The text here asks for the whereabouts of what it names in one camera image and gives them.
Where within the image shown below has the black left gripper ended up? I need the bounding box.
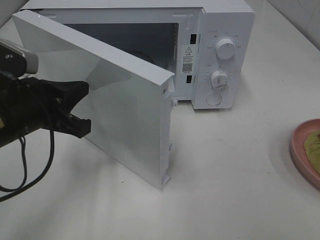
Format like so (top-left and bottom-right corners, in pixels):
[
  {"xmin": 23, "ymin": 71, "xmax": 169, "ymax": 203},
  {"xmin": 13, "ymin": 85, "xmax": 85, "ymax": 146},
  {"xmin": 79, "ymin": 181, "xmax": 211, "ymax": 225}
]
[{"xmin": 0, "ymin": 72, "xmax": 91, "ymax": 139}]

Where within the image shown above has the round white door button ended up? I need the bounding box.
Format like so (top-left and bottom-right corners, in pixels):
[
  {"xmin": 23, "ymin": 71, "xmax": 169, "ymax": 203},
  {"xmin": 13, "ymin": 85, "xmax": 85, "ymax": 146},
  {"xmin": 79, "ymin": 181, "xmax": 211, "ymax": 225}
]
[{"xmin": 206, "ymin": 93, "xmax": 222, "ymax": 106}]

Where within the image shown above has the white microwave knob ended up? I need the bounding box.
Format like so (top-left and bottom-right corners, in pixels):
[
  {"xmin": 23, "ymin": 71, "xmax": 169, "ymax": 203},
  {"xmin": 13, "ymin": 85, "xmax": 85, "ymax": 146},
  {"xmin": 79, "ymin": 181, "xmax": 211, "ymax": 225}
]
[
  {"xmin": 210, "ymin": 70, "xmax": 229, "ymax": 89},
  {"xmin": 215, "ymin": 37, "xmax": 236, "ymax": 60}
]

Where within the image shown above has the pink plate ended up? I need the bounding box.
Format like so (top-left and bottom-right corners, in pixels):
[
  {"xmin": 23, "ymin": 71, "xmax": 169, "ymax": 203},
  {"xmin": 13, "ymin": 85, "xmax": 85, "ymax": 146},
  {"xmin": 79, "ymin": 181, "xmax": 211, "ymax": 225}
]
[{"xmin": 289, "ymin": 118, "xmax": 320, "ymax": 190}]

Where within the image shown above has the sandwich with green lettuce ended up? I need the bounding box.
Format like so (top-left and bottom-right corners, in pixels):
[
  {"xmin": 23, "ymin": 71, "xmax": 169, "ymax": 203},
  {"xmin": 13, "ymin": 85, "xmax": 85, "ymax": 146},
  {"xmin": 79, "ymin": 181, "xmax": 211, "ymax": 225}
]
[{"xmin": 304, "ymin": 130, "xmax": 320, "ymax": 174}]

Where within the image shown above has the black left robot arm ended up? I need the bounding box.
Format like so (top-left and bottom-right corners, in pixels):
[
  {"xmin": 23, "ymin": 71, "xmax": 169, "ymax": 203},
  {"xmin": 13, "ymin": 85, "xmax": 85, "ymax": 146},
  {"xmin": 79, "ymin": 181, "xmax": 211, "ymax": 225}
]
[{"xmin": 0, "ymin": 71, "xmax": 91, "ymax": 147}]

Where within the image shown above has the white warning label sticker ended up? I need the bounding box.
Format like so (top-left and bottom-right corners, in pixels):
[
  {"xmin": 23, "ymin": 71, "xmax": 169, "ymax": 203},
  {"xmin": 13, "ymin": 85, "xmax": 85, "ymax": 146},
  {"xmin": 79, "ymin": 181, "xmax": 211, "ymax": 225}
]
[{"xmin": 181, "ymin": 44, "xmax": 197, "ymax": 74}]

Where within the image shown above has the white microwave oven body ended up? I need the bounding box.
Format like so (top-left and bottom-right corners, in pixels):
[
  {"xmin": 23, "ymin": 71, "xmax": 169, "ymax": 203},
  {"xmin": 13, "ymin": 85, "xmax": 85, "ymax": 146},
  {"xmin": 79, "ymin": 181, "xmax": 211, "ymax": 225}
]
[{"xmin": 18, "ymin": 0, "xmax": 255, "ymax": 110}]

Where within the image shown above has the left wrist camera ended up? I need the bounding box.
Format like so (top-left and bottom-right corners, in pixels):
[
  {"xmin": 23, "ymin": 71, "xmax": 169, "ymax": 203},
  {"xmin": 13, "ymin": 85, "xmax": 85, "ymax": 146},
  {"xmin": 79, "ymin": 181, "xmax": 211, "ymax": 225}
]
[{"xmin": 0, "ymin": 38, "xmax": 39, "ymax": 78}]

